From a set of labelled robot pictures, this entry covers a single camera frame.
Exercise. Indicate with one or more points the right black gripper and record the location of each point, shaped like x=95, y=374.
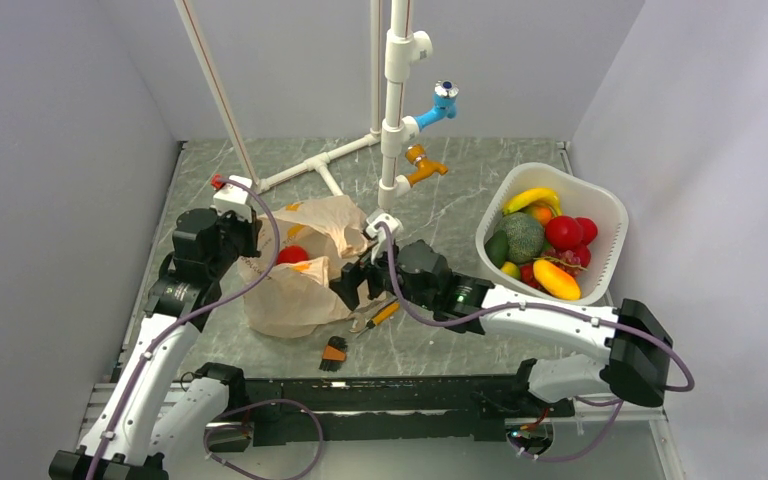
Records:
x=346, y=286

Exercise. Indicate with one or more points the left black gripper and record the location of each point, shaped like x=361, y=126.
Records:
x=252, y=231

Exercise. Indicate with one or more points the orange plastic bag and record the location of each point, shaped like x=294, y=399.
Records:
x=294, y=299

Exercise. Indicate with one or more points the bright red fake apple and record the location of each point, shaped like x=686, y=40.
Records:
x=292, y=254

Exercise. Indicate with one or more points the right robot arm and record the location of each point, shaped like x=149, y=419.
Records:
x=623, y=351

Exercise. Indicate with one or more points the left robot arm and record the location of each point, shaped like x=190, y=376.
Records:
x=124, y=442

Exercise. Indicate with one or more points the green fake avocado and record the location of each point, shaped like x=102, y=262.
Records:
x=496, y=248

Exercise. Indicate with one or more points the yellow fake lemon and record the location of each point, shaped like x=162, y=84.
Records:
x=511, y=269

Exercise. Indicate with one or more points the green fake melon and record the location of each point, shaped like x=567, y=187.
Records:
x=525, y=236

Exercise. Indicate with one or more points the yellow fake mango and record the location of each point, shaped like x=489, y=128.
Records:
x=556, y=281

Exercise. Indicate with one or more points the fake orange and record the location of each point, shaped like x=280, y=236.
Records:
x=542, y=213

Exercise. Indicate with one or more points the yellow fake banana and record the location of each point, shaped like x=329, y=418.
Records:
x=545, y=195

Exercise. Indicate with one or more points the red fake tomato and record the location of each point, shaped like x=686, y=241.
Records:
x=589, y=229

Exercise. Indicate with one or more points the silver combination wrench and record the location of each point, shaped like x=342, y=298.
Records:
x=360, y=321

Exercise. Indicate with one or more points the black orange hex key set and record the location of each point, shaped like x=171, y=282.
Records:
x=334, y=354

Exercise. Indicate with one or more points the orange tap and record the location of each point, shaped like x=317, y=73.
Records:
x=425, y=167

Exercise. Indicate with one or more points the blue tap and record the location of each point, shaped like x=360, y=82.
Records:
x=444, y=106

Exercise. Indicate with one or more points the white PVC pipe stand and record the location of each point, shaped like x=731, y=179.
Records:
x=293, y=69

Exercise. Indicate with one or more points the white plastic basket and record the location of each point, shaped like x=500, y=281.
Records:
x=578, y=199

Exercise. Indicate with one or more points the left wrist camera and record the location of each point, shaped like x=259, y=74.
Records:
x=230, y=198

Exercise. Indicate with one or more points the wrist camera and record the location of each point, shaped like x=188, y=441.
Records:
x=230, y=198
x=381, y=227

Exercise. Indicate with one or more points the orange handled screwdriver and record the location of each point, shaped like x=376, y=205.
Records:
x=382, y=315

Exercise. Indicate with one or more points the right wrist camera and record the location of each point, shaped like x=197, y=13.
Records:
x=381, y=227

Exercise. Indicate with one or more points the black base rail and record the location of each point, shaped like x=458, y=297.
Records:
x=481, y=407

